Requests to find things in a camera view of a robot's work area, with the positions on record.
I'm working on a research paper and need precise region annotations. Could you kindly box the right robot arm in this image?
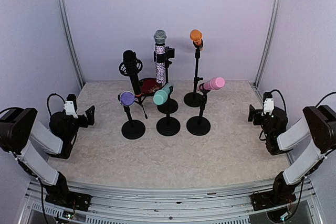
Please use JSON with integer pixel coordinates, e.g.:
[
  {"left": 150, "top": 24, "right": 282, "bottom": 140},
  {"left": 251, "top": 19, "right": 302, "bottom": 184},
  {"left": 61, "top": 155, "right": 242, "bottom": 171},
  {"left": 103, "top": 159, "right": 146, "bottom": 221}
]
[{"left": 248, "top": 89, "right": 335, "bottom": 211}]

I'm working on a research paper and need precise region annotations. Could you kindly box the black stand of purple microphone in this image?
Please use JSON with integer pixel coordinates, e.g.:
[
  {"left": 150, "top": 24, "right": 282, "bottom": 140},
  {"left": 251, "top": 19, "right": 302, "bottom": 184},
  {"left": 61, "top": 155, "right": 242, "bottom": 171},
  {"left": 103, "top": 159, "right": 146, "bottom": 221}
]
[{"left": 121, "top": 106, "right": 145, "bottom": 140}]

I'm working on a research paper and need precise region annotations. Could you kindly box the black stand of orange microphone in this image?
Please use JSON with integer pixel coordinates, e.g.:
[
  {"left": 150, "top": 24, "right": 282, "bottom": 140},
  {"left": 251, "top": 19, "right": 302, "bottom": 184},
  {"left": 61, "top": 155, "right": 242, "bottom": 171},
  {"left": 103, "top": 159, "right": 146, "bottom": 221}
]
[{"left": 184, "top": 46, "right": 203, "bottom": 108}]

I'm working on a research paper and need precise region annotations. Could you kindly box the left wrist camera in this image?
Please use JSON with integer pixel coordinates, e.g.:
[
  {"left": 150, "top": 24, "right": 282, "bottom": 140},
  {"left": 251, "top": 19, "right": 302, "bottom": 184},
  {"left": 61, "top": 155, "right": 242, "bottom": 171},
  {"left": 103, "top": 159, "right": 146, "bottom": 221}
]
[{"left": 64, "top": 101, "right": 78, "bottom": 119}]

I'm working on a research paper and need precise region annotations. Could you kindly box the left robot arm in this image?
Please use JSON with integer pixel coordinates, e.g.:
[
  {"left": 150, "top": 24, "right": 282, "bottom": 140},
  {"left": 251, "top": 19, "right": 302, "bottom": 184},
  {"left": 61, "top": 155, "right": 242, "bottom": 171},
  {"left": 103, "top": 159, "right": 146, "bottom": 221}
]
[{"left": 1, "top": 94, "right": 95, "bottom": 211}]

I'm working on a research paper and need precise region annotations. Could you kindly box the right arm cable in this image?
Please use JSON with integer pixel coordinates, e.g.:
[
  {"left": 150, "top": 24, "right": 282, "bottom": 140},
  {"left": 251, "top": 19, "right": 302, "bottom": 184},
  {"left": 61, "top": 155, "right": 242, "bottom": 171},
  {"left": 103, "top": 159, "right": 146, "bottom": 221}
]
[{"left": 270, "top": 89, "right": 287, "bottom": 112}]

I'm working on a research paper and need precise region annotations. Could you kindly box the black microphone orange ring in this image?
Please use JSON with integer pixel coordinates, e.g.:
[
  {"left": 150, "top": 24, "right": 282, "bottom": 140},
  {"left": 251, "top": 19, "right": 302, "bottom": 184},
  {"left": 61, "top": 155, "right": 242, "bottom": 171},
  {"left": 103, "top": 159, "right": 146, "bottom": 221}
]
[{"left": 122, "top": 49, "right": 143, "bottom": 99}]

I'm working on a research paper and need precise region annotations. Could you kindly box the rhinestone silver microphone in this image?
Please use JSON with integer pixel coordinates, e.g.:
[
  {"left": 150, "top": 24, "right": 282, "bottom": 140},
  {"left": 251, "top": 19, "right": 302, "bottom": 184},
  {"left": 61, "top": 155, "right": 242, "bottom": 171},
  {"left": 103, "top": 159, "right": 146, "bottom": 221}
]
[{"left": 153, "top": 29, "right": 167, "bottom": 84}]

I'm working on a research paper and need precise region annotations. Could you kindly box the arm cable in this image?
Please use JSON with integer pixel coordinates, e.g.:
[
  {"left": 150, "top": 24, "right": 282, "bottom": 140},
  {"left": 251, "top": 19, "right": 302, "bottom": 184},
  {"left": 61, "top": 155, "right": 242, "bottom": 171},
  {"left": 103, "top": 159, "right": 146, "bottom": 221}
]
[
  {"left": 270, "top": 89, "right": 287, "bottom": 112},
  {"left": 46, "top": 92, "right": 66, "bottom": 117}
]

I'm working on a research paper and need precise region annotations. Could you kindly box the front aluminium rail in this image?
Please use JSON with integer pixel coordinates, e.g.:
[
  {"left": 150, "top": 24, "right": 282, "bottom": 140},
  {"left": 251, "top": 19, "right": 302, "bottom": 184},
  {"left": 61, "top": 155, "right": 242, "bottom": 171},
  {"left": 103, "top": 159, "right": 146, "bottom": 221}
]
[{"left": 16, "top": 179, "right": 327, "bottom": 223}]

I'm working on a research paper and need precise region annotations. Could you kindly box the black stand of teal microphone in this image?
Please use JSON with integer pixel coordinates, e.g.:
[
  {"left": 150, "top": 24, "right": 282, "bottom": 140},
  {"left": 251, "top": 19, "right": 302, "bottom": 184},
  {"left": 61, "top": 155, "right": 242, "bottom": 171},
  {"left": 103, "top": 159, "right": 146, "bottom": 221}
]
[{"left": 156, "top": 95, "right": 181, "bottom": 136}]

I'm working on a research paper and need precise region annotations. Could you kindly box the pink microphone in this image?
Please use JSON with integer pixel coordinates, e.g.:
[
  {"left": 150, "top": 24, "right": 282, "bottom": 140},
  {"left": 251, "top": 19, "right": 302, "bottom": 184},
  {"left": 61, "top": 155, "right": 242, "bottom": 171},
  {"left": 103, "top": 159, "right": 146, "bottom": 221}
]
[{"left": 197, "top": 77, "right": 225, "bottom": 91}]

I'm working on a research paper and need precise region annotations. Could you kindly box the right aluminium frame post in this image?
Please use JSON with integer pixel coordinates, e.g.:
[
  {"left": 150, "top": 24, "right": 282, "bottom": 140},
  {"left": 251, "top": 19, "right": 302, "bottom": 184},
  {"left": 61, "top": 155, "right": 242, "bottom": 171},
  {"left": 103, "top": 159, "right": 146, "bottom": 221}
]
[{"left": 254, "top": 0, "right": 281, "bottom": 89}]

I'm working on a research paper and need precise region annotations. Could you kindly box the black stand of pink microphone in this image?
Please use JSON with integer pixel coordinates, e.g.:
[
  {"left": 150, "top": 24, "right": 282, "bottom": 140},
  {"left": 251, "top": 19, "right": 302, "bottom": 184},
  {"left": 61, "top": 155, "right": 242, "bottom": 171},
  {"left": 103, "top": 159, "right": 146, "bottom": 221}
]
[{"left": 186, "top": 83, "right": 211, "bottom": 136}]

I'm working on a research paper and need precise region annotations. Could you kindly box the red floral plate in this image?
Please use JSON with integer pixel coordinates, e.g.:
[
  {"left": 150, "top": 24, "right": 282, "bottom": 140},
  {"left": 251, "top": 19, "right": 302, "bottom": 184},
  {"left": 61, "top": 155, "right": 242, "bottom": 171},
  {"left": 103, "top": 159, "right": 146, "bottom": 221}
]
[{"left": 139, "top": 78, "right": 162, "bottom": 95}]

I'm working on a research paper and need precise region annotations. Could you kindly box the teal microphone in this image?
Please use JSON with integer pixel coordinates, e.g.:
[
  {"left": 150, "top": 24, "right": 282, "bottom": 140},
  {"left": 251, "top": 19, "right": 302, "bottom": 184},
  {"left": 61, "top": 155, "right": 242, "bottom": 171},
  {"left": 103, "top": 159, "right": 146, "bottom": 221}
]
[{"left": 153, "top": 82, "right": 174, "bottom": 105}]

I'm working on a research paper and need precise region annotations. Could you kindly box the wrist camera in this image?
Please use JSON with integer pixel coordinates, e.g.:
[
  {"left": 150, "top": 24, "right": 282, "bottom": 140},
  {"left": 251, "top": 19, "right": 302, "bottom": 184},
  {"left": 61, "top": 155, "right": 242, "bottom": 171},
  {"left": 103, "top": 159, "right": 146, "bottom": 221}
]
[
  {"left": 263, "top": 98, "right": 275, "bottom": 115},
  {"left": 64, "top": 101, "right": 78, "bottom": 119}
]

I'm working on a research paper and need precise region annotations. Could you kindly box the black stand of rhinestone microphone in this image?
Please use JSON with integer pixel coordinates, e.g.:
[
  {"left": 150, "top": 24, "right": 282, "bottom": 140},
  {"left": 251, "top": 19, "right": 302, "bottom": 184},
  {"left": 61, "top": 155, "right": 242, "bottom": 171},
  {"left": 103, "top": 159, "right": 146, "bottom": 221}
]
[{"left": 154, "top": 45, "right": 179, "bottom": 114}]

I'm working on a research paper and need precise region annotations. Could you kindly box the purple microphone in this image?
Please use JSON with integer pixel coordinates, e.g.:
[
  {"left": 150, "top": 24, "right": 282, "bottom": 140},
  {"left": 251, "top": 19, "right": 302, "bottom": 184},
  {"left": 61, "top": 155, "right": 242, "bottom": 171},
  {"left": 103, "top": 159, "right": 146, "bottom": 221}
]
[{"left": 118, "top": 91, "right": 135, "bottom": 106}]

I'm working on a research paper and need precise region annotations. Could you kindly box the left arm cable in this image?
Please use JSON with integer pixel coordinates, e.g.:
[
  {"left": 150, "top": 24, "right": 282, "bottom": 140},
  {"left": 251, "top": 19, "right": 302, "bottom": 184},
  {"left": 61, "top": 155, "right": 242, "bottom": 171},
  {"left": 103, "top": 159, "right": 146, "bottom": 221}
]
[{"left": 46, "top": 92, "right": 66, "bottom": 117}]

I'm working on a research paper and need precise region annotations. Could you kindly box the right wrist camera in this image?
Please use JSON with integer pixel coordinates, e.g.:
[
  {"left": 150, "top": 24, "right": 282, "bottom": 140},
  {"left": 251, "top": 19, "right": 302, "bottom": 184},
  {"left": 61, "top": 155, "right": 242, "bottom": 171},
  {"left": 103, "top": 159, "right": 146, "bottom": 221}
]
[{"left": 263, "top": 98, "right": 275, "bottom": 115}]

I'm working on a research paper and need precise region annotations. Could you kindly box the black tripod shock-mount stand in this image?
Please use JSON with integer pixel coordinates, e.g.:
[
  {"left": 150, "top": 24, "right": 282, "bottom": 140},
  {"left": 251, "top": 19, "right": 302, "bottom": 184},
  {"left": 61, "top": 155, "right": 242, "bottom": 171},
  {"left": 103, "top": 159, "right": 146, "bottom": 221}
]
[{"left": 119, "top": 58, "right": 148, "bottom": 119}]

